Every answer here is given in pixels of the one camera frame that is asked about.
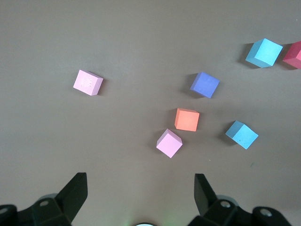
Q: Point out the orange foam cube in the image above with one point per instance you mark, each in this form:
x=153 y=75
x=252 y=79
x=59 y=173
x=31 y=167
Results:
x=187 y=120

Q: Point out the red foam cube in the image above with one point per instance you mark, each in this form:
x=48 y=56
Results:
x=294 y=55

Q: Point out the pink foam cube with dimples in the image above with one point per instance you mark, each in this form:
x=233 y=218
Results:
x=87 y=82

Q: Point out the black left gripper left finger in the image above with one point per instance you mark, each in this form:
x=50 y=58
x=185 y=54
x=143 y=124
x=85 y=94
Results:
x=68 y=200

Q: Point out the blue foam cube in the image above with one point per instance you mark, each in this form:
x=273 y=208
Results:
x=264 y=53
x=242 y=136

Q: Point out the brown table mat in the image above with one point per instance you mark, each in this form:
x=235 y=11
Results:
x=117 y=47

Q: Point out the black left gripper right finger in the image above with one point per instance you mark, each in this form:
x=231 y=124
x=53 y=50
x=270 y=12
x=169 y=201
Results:
x=209 y=202

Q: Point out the purple foam cube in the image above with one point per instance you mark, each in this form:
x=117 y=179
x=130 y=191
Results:
x=205 y=85

